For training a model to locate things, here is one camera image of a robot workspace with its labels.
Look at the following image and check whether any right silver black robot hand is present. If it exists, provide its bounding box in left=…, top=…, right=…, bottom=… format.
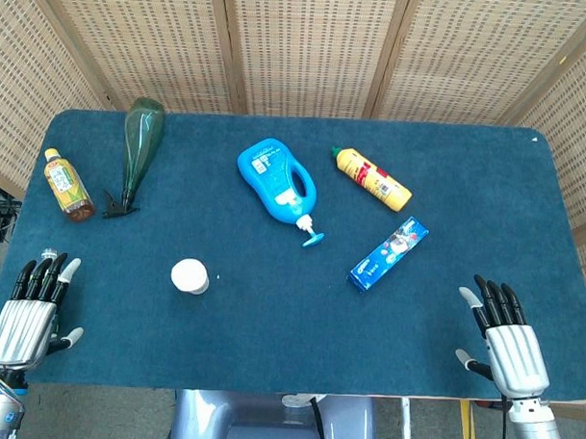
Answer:
left=453, top=273, right=555, bottom=400

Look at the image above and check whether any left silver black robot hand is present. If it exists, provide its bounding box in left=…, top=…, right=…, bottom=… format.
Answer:
left=0, top=249, right=88, bottom=373

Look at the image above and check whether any white paper cup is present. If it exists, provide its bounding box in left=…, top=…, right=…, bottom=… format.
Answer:
left=169, top=257, right=211, bottom=296

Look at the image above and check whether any tea drink bottle yellow label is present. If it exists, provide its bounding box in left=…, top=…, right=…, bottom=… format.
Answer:
left=41, top=147, right=99, bottom=224

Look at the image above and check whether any blue Oreo cookie box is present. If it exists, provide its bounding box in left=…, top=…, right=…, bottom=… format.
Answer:
left=345, top=214, right=431, bottom=297

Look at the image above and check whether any green spray bottle black trigger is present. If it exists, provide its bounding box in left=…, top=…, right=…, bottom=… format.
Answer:
left=101, top=95, right=166, bottom=221

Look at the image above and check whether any yellow squeeze bottle green cap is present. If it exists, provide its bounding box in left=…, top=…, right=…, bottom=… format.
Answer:
left=328, top=144, right=415, bottom=214

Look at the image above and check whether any blue table mat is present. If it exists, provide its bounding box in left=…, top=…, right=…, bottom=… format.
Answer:
left=0, top=105, right=586, bottom=405

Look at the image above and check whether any grey robot torso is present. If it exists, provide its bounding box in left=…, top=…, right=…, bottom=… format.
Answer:
left=166, top=388, right=379, bottom=439

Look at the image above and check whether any blue pump detergent bottle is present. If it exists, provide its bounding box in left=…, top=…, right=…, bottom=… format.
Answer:
left=233, top=137, right=328, bottom=249

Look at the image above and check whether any woven folding screen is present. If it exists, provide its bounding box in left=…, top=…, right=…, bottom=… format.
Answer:
left=0, top=0, right=586, bottom=289

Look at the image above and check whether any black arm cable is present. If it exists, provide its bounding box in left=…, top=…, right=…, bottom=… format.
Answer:
left=307, top=396, right=329, bottom=439

